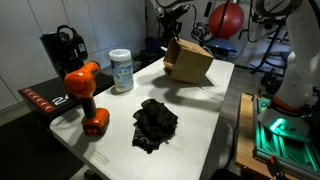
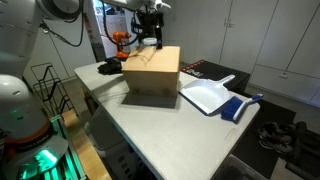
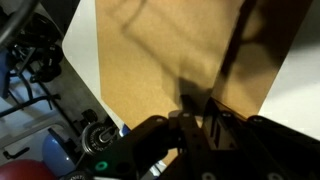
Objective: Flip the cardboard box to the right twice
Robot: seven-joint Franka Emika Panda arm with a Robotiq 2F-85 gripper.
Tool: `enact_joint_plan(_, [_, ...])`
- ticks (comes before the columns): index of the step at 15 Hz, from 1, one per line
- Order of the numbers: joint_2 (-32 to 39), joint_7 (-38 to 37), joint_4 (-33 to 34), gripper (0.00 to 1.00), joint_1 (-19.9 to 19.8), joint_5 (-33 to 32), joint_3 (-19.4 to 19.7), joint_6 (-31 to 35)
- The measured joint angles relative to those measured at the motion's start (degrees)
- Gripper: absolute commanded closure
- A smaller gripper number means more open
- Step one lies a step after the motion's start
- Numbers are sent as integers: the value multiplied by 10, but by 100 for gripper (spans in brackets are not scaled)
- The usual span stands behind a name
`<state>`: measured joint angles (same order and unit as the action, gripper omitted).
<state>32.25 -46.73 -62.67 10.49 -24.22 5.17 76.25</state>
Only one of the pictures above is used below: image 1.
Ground white wall cabinets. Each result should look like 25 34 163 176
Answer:
0 0 148 113

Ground black crumpled cloth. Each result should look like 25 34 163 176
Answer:
131 98 179 155

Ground round silver spotlight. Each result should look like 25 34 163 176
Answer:
190 24 210 43

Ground white wipes canister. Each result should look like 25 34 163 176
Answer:
108 48 135 94

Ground red exercise ball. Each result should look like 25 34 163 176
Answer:
208 2 246 40

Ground black treadmill with red marks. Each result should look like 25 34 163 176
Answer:
17 71 116 125

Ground brown cardboard box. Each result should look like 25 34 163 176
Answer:
162 37 215 85

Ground dark blue bin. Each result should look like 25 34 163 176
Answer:
144 36 162 55

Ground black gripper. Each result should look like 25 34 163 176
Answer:
159 3 188 44

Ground wooden base board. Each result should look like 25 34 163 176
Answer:
233 92 278 178

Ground blue padded bench seat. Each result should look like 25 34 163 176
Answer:
203 36 238 58

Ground green-lit aluminium base frame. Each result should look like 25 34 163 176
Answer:
251 94 320 180

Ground orange cordless drill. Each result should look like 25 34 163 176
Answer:
63 60 111 136

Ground black exercise machine frame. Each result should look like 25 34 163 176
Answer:
245 15 302 75

